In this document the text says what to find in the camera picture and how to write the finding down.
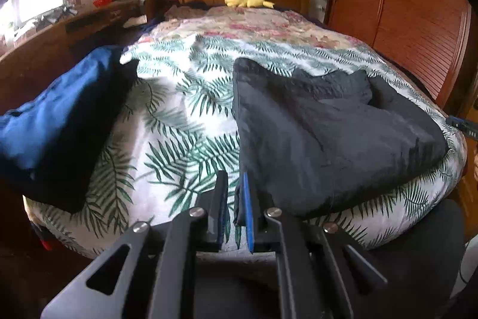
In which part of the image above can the blue garment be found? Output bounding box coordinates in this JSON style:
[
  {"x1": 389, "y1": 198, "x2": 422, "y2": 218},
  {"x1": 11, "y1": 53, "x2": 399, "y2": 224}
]
[{"x1": 0, "y1": 45, "x2": 124, "y2": 179}]

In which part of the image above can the floral quilt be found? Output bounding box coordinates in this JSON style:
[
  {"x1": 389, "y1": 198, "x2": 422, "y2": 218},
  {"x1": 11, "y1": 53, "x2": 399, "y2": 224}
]
[{"x1": 149, "y1": 5, "x2": 361, "y2": 52}]

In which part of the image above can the long wooden desk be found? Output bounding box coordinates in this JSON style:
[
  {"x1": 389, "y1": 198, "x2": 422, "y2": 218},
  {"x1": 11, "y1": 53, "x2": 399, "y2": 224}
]
[{"x1": 0, "y1": 0, "x2": 150, "y2": 114}]

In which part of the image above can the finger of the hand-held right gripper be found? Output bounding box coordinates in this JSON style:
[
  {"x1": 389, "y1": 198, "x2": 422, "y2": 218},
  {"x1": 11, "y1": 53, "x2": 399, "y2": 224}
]
[{"x1": 445, "y1": 115, "x2": 478, "y2": 137}]

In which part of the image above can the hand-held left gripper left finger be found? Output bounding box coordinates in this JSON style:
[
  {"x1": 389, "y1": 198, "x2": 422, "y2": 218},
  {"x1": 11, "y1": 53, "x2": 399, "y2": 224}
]
[{"x1": 40, "y1": 171, "x2": 229, "y2": 319}]

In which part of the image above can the black folded garment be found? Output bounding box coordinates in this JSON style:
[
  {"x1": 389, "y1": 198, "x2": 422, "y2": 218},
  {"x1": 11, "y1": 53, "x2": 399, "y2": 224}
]
[{"x1": 20, "y1": 59, "x2": 140, "y2": 214}]

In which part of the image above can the leaf print blanket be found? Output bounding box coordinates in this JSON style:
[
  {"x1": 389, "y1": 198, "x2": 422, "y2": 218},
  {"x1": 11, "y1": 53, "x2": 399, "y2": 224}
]
[{"x1": 22, "y1": 31, "x2": 468, "y2": 260}]

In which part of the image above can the black jacket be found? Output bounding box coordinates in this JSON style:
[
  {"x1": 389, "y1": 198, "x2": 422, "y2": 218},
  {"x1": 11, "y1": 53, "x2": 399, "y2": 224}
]
[{"x1": 232, "y1": 57, "x2": 451, "y2": 227}]

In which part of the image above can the dark cloth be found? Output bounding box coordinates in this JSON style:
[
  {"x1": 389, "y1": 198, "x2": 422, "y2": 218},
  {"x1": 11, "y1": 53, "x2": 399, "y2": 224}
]
[{"x1": 164, "y1": 0, "x2": 212, "y2": 12}]

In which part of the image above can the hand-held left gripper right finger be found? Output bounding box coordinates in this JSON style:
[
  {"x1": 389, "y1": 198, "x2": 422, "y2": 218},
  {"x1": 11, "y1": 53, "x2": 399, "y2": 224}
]
[{"x1": 242, "y1": 173, "x2": 389, "y2": 319}]

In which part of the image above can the wooden wardrobe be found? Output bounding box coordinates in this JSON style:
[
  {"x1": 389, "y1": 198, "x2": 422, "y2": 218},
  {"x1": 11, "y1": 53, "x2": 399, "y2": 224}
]
[{"x1": 323, "y1": 0, "x2": 474, "y2": 112}]

